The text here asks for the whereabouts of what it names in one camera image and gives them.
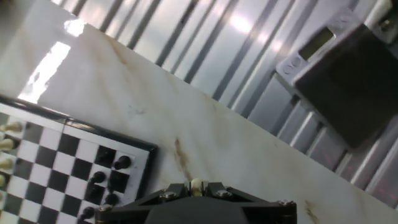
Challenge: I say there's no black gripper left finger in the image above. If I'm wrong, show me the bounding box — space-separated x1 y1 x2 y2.
95 182 190 224

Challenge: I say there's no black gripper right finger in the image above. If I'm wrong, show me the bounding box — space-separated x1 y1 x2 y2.
205 182 297 224

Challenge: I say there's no white chess piece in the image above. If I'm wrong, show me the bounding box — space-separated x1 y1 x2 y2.
0 121 23 133
0 138 16 152
0 157 14 170
190 177 205 197

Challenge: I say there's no black framed chessboard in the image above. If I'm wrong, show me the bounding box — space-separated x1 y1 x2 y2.
0 95 159 224

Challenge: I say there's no black chess piece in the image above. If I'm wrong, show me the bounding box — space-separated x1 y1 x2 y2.
81 206 96 219
90 170 107 184
113 155 132 170
103 192 119 207

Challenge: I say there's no steel digital scale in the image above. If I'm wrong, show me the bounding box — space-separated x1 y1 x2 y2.
275 9 398 149

